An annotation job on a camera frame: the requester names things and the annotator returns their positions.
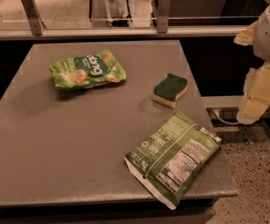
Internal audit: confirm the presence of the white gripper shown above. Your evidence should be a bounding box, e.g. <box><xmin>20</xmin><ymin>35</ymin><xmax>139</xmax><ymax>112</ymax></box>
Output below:
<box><xmin>234</xmin><ymin>5</ymin><xmax>270</xmax><ymax>124</ymax></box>

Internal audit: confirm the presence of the white cable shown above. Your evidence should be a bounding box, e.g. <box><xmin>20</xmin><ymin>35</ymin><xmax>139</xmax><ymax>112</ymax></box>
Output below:
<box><xmin>212</xmin><ymin>108</ymin><xmax>241</xmax><ymax>125</ymax></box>

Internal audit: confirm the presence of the right metal rail bracket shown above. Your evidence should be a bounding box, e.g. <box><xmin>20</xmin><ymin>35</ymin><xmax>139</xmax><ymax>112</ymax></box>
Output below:
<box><xmin>157</xmin><ymin>0</ymin><xmax>171</xmax><ymax>34</ymax></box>

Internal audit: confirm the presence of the glass barrier panel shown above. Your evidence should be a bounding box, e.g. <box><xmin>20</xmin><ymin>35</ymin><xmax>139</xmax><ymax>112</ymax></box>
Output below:
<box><xmin>0</xmin><ymin>0</ymin><xmax>253</xmax><ymax>31</ymax></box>

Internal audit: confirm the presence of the green rice chip bag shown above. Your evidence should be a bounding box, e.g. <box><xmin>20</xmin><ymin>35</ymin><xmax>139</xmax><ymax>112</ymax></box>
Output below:
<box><xmin>49</xmin><ymin>49</ymin><xmax>127</xmax><ymax>90</ymax></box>

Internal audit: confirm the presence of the left metal rail bracket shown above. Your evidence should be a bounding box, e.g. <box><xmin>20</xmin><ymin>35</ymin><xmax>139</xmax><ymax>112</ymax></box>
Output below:
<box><xmin>21</xmin><ymin>0</ymin><xmax>44</xmax><ymax>35</ymax></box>

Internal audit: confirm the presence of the green and yellow sponge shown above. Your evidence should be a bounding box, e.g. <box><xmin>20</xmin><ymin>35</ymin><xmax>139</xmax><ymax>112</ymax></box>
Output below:
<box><xmin>152</xmin><ymin>73</ymin><xmax>188</xmax><ymax>108</ymax></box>

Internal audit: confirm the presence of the green jalapeno chip bag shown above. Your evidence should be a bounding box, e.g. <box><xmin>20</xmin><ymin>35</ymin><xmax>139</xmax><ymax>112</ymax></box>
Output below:
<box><xmin>124</xmin><ymin>111</ymin><xmax>221</xmax><ymax>210</ymax></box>

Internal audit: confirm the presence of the metal rail bracket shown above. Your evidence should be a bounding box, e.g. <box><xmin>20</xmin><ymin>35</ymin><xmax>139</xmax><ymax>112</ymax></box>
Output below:
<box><xmin>21</xmin><ymin>0</ymin><xmax>44</xmax><ymax>35</ymax></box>
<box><xmin>157</xmin><ymin>0</ymin><xmax>171</xmax><ymax>34</ymax></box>

